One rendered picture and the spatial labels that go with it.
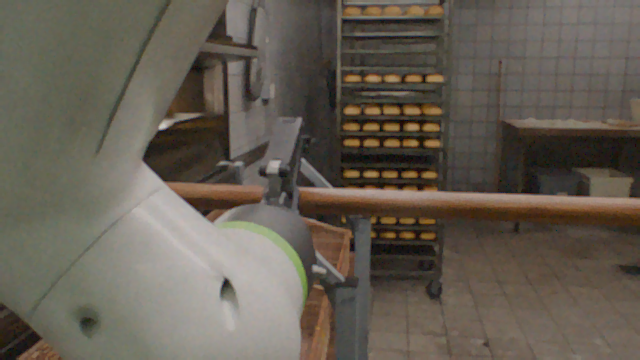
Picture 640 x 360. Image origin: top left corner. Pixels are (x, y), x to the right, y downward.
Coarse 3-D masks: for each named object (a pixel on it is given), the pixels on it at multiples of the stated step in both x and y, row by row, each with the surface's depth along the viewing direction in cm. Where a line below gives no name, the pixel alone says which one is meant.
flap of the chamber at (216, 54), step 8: (208, 48) 152; (216, 48) 159; (224, 48) 166; (232, 48) 174; (240, 48) 183; (200, 56) 161; (208, 56) 165; (216, 56) 170; (224, 56) 175; (232, 56) 180; (240, 56) 186; (248, 56) 194; (256, 56) 203; (192, 64) 186; (200, 64) 193; (208, 64) 199; (216, 64) 206
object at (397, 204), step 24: (192, 192) 64; (216, 192) 64; (240, 192) 64; (312, 192) 63; (336, 192) 63; (360, 192) 62; (384, 192) 62; (408, 192) 62; (432, 192) 62; (408, 216) 62; (432, 216) 61; (456, 216) 61; (480, 216) 60; (504, 216) 60; (528, 216) 60; (552, 216) 59; (576, 216) 59; (600, 216) 59; (624, 216) 58
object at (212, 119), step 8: (184, 120) 185; (192, 120) 185; (200, 120) 190; (208, 120) 198; (216, 120) 207; (160, 128) 159; (168, 128) 163; (176, 128) 169; (184, 128) 176; (192, 128) 182; (200, 128) 190; (160, 136) 158; (168, 136) 163; (176, 136) 169; (152, 144) 153
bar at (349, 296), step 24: (264, 144) 128; (216, 168) 95; (240, 168) 102; (312, 168) 150; (360, 216) 151; (360, 240) 150; (360, 264) 152; (336, 288) 103; (360, 288) 153; (0, 312) 41; (336, 312) 104; (360, 312) 154; (336, 336) 105; (360, 336) 156
